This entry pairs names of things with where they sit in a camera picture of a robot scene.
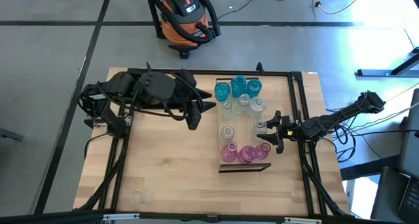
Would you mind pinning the black keyboard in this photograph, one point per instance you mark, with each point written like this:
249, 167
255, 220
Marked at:
410, 197

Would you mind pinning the black table frame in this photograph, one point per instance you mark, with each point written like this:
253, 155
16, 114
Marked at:
212, 72

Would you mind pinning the pink flared-mouth glass vase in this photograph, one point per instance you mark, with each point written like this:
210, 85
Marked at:
229, 152

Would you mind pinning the orange shop vacuum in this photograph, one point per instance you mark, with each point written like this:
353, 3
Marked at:
183, 30

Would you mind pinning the clear swirl glass vase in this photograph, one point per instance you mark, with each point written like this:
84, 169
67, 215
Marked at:
257, 105

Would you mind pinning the clear ribbed glass vase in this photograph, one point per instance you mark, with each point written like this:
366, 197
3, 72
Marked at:
226, 110

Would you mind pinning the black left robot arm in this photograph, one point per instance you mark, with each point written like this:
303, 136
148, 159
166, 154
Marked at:
131, 89

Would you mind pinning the teal round glass vase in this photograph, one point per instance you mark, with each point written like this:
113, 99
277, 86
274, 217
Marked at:
254, 88

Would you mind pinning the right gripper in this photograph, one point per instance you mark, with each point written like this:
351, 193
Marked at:
285, 132

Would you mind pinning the clear flared glass vase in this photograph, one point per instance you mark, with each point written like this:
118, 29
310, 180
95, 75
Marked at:
140, 196

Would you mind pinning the clear diamond-pattern jar vase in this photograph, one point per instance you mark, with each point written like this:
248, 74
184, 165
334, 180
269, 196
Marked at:
226, 134

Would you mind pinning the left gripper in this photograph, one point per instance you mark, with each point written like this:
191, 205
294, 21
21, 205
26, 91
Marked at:
193, 116

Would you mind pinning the round pink swirl vase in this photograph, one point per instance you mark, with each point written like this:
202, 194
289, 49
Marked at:
263, 150

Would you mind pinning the clear diamond-cut wide vase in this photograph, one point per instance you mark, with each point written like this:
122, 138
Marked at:
259, 127

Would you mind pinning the clear narrow-neck glass vase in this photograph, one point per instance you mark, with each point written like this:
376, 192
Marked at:
244, 103

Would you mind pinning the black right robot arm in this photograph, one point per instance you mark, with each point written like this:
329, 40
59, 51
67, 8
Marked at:
337, 119

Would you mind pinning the teal square glass vase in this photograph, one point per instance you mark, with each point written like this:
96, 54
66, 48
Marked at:
239, 84

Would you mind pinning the wooden shelf black frame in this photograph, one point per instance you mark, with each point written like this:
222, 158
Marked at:
245, 132

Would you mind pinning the silver aluminium extrusion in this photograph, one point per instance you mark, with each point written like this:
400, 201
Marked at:
302, 220
121, 216

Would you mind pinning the tall pink glass vase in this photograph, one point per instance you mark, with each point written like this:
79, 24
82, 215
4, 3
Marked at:
247, 154

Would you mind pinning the grey desk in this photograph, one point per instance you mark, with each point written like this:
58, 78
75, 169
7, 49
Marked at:
386, 194

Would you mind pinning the small teal bottle vase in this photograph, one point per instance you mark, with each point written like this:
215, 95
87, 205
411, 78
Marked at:
222, 91

